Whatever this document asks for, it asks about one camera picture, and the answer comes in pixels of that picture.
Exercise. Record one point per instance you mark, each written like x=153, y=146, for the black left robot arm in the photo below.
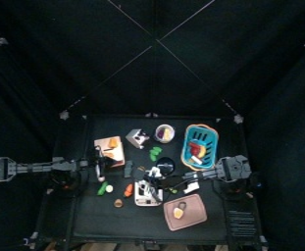
x=36, y=167

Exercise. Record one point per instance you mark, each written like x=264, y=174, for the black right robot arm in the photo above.
x=229, y=168

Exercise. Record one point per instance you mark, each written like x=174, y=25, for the small green toy piece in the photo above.
x=173, y=190

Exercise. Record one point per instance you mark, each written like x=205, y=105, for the beige wooden toy box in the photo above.
x=110, y=151

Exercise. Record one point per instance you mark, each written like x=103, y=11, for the orange toy carrot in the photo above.
x=129, y=190

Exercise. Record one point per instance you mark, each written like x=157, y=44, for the small white round toy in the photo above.
x=110, y=188

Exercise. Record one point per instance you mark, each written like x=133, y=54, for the white toy box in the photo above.
x=192, y=187

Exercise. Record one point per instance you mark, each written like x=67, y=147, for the dark blue toy pan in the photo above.
x=165, y=164

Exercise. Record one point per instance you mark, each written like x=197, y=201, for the grey toy utensil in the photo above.
x=127, y=169

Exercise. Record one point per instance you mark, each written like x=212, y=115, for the yellow toy lemon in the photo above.
x=178, y=213

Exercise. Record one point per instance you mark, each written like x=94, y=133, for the pink cutting board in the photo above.
x=185, y=212

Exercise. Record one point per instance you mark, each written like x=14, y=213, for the white toy piece in basket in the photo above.
x=196, y=160

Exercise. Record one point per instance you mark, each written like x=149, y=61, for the green toy leaf vegetable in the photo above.
x=154, y=153

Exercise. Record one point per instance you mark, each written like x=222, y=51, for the small grey toy appliance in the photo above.
x=137, y=138

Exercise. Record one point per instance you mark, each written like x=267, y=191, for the red toy food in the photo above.
x=196, y=149

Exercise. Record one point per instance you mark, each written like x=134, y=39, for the blue basket with orange rim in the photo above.
x=200, y=147

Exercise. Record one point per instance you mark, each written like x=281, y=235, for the white bowl with toy food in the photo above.
x=164, y=133

